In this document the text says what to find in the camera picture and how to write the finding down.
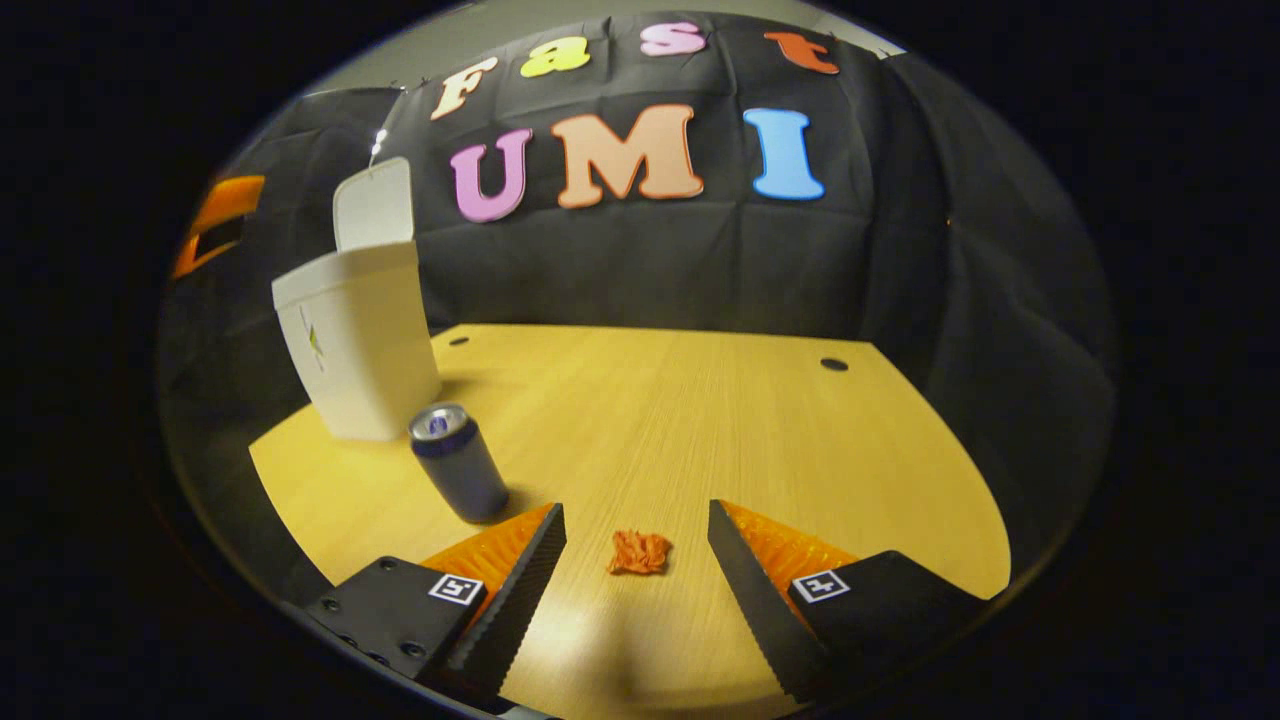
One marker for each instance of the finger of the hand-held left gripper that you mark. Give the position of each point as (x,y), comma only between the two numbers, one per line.
(228,198)

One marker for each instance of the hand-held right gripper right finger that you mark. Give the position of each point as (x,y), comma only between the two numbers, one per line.
(755,600)

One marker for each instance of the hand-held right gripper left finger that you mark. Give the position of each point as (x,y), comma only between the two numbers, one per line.
(520,590)

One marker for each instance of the orange paper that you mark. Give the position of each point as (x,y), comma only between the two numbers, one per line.
(640,553)

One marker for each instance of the blue pop can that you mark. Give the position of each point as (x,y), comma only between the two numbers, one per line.
(465,470)

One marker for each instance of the white desktop garbage bin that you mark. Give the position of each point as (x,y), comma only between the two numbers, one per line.
(360,340)

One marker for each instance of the wooden desktop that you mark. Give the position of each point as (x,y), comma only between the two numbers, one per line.
(700,430)

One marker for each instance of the black backdrop cloth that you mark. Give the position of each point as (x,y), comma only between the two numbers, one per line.
(650,260)

